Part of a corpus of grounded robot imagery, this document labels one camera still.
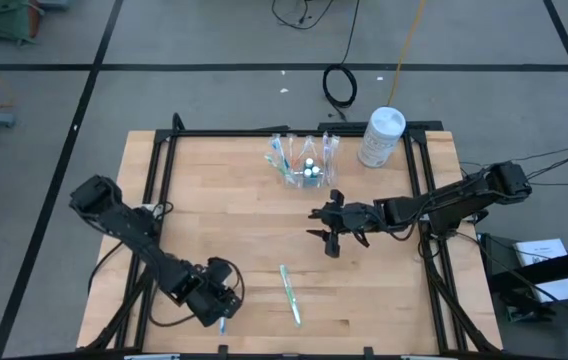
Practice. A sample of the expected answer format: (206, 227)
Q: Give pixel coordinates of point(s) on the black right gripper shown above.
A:
(356, 217)

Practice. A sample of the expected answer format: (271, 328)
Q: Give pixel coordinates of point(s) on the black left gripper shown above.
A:
(214, 300)

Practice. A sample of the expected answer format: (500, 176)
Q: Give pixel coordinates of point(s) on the clear plastic wrapper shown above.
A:
(222, 327)

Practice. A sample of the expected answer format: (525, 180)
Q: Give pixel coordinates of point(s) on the clear plastic toothbrush holder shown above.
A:
(321, 181)

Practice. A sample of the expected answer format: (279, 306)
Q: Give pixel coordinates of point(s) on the green toothbrush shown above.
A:
(279, 169)
(289, 292)

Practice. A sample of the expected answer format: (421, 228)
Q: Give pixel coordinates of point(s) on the purple toothbrush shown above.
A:
(335, 146)
(325, 145)

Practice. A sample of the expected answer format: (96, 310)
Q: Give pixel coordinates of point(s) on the blue toothbrush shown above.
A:
(276, 146)

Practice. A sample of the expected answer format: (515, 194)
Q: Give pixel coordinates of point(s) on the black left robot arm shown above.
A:
(129, 235)

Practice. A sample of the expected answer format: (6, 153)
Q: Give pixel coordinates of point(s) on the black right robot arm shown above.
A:
(464, 197)

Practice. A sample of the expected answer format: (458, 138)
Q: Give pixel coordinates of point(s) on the white wipes canister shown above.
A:
(379, 140)

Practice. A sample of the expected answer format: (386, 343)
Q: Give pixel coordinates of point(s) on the black metal stand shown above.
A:
(564, 264)

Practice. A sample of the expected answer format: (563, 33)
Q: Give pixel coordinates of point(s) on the green bag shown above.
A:
(6, 20)

